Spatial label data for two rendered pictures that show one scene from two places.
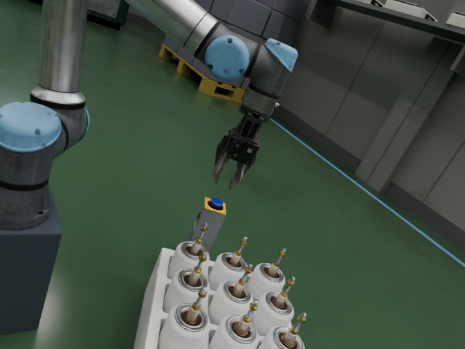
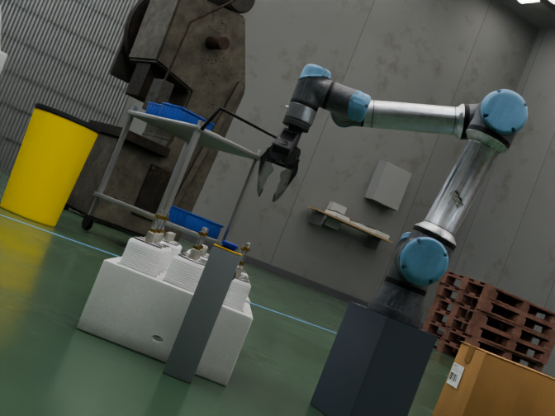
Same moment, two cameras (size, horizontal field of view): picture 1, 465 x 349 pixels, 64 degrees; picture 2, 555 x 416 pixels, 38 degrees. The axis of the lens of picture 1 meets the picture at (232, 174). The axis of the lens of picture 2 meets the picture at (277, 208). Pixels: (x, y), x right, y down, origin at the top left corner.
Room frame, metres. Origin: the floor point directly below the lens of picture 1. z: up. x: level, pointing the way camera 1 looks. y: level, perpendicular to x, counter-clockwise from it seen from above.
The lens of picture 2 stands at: (2.88, 0.45, 0.35)
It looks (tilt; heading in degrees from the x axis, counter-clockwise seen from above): 3 degrees up; 191
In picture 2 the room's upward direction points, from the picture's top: 22 degrees clockwise
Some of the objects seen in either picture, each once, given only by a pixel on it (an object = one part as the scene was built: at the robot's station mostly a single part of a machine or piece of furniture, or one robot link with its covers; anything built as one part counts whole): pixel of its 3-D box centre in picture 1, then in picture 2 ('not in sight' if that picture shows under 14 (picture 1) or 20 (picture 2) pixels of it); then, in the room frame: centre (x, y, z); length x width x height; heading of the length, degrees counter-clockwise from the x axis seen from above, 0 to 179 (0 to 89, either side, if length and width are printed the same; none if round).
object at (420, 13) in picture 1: (411, 13); not in sight; (3.34, -0.78, 1.36); 0.35 x 0.34 x 0.09; 40
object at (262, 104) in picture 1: (260, 102); (298, 115); (0.84, 0.01, 0.70); 0.08 x 0.08 x 0.05
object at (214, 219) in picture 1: (198, 244); (202, 313); (1.03, 0.01, 0.16); 0.07 x 0.07 x 0.31; 13
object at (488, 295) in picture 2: not in sight; (490, 328); (-6.82, 1.37, 0.44); 1.26 x 0.85 x 0.88; 129
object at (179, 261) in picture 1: (183, 275); (221, 310); (0.86, 0.01, 0.16); 0.10 x 0.10 x 0.18
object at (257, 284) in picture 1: (259, 296); (134, 276); (0.91, -0.22, 0.16); 0.10 x 0.10 x 0.18
